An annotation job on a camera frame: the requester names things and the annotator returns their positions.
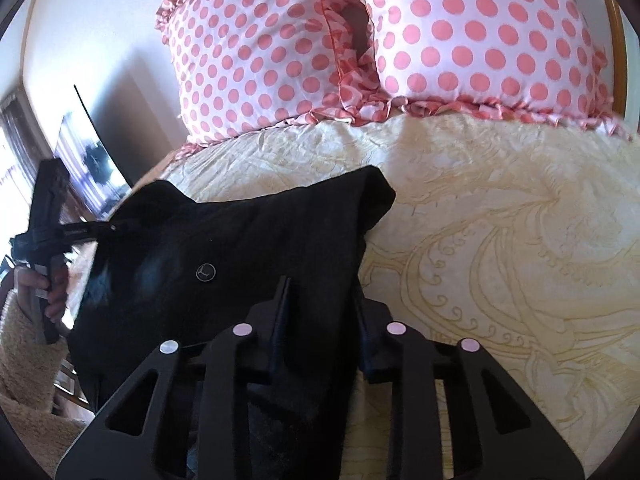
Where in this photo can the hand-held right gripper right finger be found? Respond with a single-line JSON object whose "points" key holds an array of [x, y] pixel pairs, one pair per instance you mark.
{"points": [[372, 350]]}

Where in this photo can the person's left forearm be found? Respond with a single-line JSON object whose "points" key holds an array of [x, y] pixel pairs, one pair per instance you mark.
{"points": [[25, 370]]}

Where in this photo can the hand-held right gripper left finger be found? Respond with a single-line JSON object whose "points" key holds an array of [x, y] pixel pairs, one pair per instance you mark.
{"points": [[280, 320]]}

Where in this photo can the flat screen television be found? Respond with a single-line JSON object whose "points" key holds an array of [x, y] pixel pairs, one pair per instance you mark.
{"points": [[95, 160]]}

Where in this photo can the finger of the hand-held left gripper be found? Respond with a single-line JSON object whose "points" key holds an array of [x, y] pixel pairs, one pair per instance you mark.
{"points": [[90, 231]]}

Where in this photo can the cream floral bedsheet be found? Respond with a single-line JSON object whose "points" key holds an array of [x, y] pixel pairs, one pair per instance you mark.
{"points": [[500, 235]]}

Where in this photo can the black pants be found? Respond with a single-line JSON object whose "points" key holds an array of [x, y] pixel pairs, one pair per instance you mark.
{"points": [[225, 230]]}

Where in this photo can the wooden chair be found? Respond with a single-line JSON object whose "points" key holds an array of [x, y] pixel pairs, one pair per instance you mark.
{"points": [[70, 385]]}

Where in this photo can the person's left hand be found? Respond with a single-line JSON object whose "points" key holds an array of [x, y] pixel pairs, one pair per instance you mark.
{"points": [[56, 290]]}

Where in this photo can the pink polka dot pillow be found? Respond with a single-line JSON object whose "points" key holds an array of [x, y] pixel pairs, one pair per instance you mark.
{"points": [[480, 35], [260, 60]]}

